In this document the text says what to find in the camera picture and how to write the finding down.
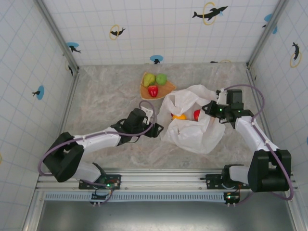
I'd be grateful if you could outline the small black circuit board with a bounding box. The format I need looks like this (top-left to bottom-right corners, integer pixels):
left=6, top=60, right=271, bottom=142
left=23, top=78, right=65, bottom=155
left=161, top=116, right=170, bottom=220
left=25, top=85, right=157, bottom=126
left=223, top=191, right=241, bottom=205
left=90, top=189, right=114, bottom=205

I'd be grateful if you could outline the green toy apple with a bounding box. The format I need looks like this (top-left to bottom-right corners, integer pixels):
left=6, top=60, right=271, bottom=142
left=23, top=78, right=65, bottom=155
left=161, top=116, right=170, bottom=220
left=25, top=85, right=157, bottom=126
left=155, top=73, right=168, bottom=86

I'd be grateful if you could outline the blue circle black animal sticker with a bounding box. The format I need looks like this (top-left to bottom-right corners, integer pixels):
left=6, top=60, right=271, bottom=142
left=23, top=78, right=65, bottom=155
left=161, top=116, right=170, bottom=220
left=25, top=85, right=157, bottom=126
left=32, top=85, right=45, bottom=101

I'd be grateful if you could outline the blue shapes wall sticker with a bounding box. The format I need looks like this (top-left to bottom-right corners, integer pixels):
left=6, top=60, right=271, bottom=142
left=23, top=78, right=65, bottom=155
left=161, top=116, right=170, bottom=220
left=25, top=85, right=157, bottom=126
left=261, top=13, right=279, bottom=35

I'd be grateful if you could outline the white translucent plastic bag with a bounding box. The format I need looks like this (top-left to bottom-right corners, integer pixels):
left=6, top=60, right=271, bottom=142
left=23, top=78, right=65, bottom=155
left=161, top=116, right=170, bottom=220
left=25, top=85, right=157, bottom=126
left=159, top=84, right=226, bottom=154

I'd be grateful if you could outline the woven fan-shaped tray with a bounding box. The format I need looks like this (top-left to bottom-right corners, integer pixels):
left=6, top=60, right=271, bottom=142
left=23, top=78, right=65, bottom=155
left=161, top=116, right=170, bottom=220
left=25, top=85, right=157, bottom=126
left=140, top=72, right=177, bottom=101

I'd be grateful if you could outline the large dolphin yellow ring sticker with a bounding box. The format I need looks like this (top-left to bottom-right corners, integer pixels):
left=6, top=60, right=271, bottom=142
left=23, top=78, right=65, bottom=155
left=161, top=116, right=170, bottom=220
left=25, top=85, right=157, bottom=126
left=192, top=1, right=229, bottom=26

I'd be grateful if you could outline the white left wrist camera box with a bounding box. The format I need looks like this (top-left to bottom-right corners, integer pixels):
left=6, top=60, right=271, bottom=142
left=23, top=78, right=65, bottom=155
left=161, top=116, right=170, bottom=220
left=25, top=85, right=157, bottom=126
left=140, top=107, right=154, bottom=119

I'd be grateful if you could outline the white slotted cable duct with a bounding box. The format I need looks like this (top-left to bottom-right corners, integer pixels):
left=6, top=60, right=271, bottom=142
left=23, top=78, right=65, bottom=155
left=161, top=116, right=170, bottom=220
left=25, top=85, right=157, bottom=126
left=44, top=192, right=241, bottom=202

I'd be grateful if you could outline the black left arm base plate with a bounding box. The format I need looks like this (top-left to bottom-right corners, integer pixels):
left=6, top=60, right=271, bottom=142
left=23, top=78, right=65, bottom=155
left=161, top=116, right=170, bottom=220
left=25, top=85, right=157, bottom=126
left=78, top=174, right=122, bottom=191

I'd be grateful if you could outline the aluminium mounting rail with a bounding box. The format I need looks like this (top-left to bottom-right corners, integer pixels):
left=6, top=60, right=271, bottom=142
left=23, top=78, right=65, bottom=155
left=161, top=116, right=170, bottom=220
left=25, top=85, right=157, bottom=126
left=36, top=168, right=299, bottom=193

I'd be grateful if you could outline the small dolphin yellow ring sticker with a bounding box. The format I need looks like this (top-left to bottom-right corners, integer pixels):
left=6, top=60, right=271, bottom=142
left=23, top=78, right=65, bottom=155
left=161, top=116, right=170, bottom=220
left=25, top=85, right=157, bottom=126
left=109, top=24, right=127, bottom=40

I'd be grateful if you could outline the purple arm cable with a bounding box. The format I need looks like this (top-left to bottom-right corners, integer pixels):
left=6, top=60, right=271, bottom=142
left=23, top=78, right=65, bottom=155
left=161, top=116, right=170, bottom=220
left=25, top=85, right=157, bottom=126
left=221, top=83, right=295, bottom=207
left=39, top=100, right=158, bottom=205

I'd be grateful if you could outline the yellow ring black animal sticker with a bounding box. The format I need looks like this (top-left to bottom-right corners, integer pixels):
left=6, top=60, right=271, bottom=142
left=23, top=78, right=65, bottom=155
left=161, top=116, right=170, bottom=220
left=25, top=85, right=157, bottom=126
left=64, top=60, right=74, bottom=77

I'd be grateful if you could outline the blue circle penguin sticker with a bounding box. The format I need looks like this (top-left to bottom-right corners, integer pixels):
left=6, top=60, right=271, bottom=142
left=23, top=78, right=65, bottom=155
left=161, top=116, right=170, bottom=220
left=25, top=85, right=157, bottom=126
left=150, top=54, right=164, bottom=65

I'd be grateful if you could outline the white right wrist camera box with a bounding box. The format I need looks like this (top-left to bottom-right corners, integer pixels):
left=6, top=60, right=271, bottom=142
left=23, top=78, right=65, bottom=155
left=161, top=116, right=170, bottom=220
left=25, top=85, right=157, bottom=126
left=216, top=88, right=229, bottom=104

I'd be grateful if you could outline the yellow green toy pear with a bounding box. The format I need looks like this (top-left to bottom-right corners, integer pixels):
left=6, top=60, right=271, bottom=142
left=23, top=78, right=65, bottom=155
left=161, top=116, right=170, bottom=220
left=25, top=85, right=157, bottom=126
left=143, top=73, right=156, bottom=87

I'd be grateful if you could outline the blue circle fish sticker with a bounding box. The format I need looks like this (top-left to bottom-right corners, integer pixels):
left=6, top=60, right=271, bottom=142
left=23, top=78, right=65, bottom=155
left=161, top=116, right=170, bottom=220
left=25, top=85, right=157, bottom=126
left=66, top=42, right=82, bottom=54

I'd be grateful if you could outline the red bell pepper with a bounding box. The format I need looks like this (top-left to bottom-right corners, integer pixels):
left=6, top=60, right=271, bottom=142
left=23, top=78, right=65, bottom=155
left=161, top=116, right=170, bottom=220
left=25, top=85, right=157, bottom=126
left=147, top=85, right=159, bottom=98

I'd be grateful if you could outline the seahorse yellow ring sticker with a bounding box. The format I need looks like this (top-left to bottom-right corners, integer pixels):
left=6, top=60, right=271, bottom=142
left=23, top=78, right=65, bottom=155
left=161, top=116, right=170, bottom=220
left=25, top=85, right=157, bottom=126
left=289, top=42, right=303, bottom=68

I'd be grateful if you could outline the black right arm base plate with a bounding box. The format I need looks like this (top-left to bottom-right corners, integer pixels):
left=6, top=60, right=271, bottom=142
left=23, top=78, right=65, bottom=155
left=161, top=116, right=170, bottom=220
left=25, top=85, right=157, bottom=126
left=205, top=173, right=251, bottom=191

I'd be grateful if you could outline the aluminium corner post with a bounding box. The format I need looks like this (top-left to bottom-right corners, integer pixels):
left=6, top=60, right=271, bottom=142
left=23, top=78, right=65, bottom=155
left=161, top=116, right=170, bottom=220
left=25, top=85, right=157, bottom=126
left=245, top=0, right=289, bottom=68
left=35, top=0, right=80, bottom=74

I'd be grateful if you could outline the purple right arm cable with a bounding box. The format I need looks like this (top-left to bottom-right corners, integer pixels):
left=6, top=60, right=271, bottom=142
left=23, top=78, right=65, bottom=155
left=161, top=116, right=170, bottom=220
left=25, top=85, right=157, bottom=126
left=221, top=83, right=295, bottom=207

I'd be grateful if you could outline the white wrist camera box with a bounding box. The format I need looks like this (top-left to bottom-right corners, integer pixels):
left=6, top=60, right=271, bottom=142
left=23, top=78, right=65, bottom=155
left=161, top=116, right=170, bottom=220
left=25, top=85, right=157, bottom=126
left=140, top=107, right=154, bottom=119
left=216, top=88, right=229, bottom=104

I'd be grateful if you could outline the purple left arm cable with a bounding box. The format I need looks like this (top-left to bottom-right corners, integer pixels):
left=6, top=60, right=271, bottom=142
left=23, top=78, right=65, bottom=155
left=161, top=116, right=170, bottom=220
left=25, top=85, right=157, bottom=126
left=39, top=100, right=158, bottom=205

